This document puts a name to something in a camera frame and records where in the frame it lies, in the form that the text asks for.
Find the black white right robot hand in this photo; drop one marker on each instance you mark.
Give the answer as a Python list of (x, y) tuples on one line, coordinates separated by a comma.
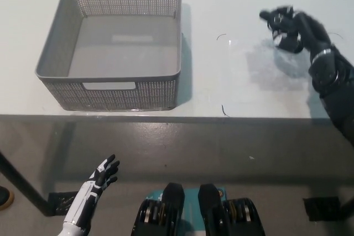
[(315, 34)]

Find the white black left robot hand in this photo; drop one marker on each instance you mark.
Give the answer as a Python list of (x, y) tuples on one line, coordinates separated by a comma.
[(85, 197)]

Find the black webcam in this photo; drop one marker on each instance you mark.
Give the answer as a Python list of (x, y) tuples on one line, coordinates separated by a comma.
[(287, 43)]

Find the black table foot plate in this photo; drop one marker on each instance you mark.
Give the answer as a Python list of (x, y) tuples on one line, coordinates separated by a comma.
[(62, 204), (320, 209)]

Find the black metal table leg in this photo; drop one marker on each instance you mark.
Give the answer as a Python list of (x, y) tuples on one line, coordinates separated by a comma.
[(25, 189)]

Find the dark shoe with tan sole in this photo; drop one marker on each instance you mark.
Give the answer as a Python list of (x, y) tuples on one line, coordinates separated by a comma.
[(5, 198)]

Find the black ribbed robot body block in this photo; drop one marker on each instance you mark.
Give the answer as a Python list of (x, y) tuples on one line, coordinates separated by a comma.
[(166, 211), (221, 214)]

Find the black robot feet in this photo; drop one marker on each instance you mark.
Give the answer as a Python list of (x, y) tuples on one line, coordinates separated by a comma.
[(192, 211)]

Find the grey perforated plastic basket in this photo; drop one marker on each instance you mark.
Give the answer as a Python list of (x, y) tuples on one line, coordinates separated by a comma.
[(121, 51)]

